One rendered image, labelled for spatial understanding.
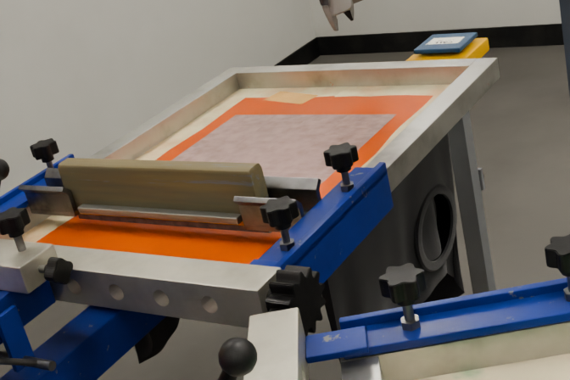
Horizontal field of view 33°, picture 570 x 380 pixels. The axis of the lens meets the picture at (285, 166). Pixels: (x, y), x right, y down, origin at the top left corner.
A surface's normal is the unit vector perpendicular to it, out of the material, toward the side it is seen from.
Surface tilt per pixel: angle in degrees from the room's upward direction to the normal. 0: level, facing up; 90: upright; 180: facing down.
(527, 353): 90
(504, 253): 0
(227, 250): 0
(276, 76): 90
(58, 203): 90
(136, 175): 90
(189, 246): 0
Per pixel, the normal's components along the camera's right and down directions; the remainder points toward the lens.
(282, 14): 0.84, 0.03
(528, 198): -0.21, -0.91
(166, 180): -0.50, 0.42
